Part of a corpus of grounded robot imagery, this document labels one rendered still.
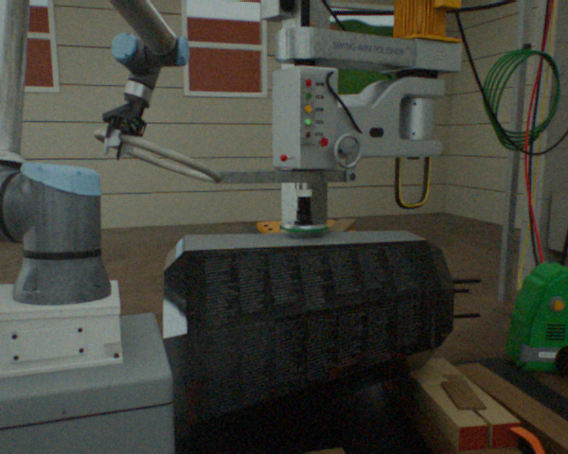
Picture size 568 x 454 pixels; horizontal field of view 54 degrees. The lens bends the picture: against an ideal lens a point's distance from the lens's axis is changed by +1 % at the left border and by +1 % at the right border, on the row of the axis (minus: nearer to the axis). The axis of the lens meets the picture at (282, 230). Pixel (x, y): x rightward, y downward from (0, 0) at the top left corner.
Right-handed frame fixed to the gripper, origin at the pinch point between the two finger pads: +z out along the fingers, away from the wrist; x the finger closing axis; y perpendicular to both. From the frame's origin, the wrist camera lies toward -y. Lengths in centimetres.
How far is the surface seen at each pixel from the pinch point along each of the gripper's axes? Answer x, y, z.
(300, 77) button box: 51, 30, -56
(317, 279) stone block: 64, 59, 19
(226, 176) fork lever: 42.5, 18.0, -8.4
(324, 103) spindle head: 65, 37, -52
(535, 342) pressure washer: 203, 137, 15
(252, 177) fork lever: 52, 23, -12
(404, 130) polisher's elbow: 117, 57, -62
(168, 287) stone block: 37, 13, 40
